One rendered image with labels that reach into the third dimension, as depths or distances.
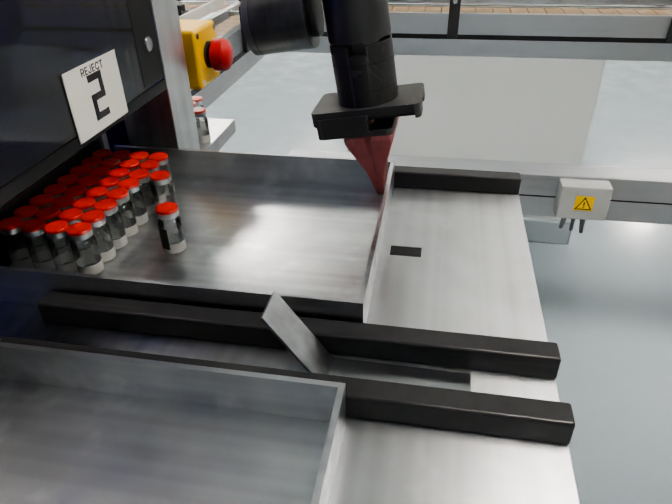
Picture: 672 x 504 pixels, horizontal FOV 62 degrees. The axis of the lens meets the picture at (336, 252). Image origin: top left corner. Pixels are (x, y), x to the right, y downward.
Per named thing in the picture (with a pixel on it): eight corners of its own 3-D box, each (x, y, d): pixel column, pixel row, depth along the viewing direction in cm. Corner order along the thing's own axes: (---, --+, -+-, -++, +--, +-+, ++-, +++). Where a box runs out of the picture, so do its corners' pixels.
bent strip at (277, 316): (267, 381, 40) (259, 317, 36) (279, 352, 42) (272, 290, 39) (470, 408, 37) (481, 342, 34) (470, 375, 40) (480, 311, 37)
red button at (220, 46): (199, 74, 72) (194, 41, 70) (210, 65, 75) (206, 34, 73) (227, 75, 71) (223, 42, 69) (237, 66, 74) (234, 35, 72)
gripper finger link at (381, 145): (342, 180, 62) (328, 98, 58) (406, 176, 61) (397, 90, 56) (331, 210, 57) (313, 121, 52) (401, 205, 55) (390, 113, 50)
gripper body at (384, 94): (327, 111, 58) (313, 37, 54) (425, 100, 56) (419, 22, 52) (313, 133, 53) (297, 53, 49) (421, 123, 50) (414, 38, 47)
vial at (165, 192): (153, 217, 60) (144, 178, 57) (162, 207, 61) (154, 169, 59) (172, 218, 59) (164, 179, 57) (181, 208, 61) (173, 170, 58)
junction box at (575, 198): (555, 218, 143) (562, 186, 138) (552, 208, 147) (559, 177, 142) (605, 221, 141) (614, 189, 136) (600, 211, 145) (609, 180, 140)
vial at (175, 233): (159, 254, 54) (150, 214, 51) (169, 241, 55) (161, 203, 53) (181, 255, 53) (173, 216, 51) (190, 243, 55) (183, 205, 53)
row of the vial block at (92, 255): (74, 276, 51) (59, 233, 48) (160, 187, 65) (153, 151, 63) (96, 278, 50) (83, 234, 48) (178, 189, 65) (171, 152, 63)
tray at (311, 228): (-26, 297, 49) (-41, 264, 47) (121, 171, 70) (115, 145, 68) (362, 339, 43) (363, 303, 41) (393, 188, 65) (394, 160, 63)
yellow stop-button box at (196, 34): (149, 88, 72) (138, 29, 68) (173, 73, 78) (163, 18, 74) (205, 90, 71) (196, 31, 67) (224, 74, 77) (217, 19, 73)
